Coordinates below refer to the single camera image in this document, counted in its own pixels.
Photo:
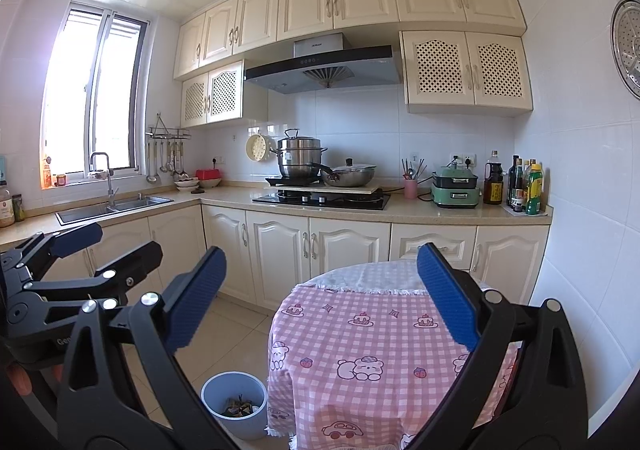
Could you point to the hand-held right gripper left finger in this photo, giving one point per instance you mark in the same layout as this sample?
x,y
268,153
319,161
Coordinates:
x,y
197,295

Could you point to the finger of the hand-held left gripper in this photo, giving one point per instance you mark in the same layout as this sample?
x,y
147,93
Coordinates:
x,y
130,270
75,240

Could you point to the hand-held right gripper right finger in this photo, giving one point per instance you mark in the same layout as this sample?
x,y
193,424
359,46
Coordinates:
x,y
447,295

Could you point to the light blue waste bin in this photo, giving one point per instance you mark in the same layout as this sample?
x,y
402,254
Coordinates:
x,y
215,400

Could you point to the steel kitchen sink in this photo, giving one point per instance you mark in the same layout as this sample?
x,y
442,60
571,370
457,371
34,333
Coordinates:
x,y
90,212

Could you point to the small green jar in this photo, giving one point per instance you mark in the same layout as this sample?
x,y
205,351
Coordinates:
x,y
19,210

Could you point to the small orange bottle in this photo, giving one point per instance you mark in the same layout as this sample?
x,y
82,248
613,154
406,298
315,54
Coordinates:
x,y
47,177

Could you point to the chrome kitchen faucet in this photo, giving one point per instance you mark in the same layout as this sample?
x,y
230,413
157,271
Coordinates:
x,y
110,180

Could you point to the jar with orange label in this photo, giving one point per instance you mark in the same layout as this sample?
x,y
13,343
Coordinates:
x,y
6,210

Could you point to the row of cream base cabinets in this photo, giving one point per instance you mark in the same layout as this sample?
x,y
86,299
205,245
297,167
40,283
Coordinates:
x,y
280,250

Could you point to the hanging utensil rack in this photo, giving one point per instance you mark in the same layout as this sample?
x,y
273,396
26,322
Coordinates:
x,y
151,175

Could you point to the stack of white bowls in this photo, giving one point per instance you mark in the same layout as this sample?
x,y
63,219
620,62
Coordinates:
x,y
186,185

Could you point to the green electric grill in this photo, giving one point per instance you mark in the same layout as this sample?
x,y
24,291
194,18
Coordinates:
x,y
452,192

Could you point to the pink utensil holder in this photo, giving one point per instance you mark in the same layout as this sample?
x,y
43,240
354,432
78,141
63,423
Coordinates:
x,y
411,189

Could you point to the dark sauce bottle yellow label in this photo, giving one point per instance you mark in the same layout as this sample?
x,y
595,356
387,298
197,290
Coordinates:
x,y
493,187

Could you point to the red plastic container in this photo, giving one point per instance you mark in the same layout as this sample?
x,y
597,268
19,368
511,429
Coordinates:
x,y
208,174

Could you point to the dark bottle white label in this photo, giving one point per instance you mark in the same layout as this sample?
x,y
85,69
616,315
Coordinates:
x,y
519,195

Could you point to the black glass gas stove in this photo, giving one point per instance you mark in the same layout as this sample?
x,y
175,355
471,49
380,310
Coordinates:
x,y
280,201

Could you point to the bundle of chopsticks and spoons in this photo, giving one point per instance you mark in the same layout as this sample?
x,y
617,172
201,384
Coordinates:
x,y
410,172

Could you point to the dark green glass bottle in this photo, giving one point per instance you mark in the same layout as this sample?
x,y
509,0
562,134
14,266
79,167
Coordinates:
x,y
513,180

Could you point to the green bottle yellow cap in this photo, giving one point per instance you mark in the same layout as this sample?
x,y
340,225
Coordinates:
x,y
534,190

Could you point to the wooden board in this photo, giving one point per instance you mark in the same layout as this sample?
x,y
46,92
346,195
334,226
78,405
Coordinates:
x,y
350,190

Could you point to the clear cooking oil bottle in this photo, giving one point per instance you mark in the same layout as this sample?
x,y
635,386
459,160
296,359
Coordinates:
x,y
526,168

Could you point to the kitchen window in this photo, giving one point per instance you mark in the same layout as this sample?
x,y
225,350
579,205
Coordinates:
x,y
120,94

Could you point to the cream perforated round strainer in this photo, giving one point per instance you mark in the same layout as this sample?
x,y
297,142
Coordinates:
x,y
257,147

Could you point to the steel steamer pot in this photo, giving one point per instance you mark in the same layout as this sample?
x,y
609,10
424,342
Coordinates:
x,y
297,159

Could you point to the black glass range hood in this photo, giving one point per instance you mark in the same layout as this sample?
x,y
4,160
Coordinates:
x,y
320,64

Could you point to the round steel steamer rack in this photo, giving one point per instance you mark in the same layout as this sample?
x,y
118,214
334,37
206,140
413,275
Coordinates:
x,y
631,49

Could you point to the wall socket with plugs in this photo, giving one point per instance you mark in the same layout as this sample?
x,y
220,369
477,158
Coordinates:
x,y
462,160

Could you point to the white wall socket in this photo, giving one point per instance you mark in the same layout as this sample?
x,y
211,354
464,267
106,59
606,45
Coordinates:
x,y
218,160

